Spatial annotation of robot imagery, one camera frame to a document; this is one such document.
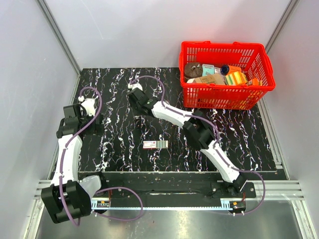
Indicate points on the brown cardboard package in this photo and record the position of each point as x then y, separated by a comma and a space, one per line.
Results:
217, 79

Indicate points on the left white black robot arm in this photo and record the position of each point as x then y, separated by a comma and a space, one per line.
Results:
68, 197

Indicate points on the blue capped orange bottle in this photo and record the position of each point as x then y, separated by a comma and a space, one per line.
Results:
228, 69

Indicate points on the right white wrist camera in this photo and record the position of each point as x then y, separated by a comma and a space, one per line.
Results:
134, 86

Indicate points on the aluminium rail with ruler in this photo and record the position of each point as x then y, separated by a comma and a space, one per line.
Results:
207, 204

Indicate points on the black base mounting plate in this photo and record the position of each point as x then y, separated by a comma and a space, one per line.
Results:
154, 185

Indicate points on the light blue card box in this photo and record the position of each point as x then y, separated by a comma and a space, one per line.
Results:
207, 69

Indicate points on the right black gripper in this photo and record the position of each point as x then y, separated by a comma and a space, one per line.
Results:
136, 113

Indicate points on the brown round item in basket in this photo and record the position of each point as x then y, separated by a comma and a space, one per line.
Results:
193, 70

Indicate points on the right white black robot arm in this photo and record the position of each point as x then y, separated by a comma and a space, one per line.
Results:
199, 133

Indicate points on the red plastic shopping basket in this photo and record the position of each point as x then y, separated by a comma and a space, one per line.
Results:
250, 57

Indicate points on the yellow green box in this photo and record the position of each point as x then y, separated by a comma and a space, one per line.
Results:
236, 78

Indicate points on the red white staple box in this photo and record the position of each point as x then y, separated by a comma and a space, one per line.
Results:
152, 144

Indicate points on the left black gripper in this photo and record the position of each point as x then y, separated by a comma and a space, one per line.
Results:
97, 129

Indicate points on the orange snack packet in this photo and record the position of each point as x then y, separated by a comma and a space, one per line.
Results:
254, 82

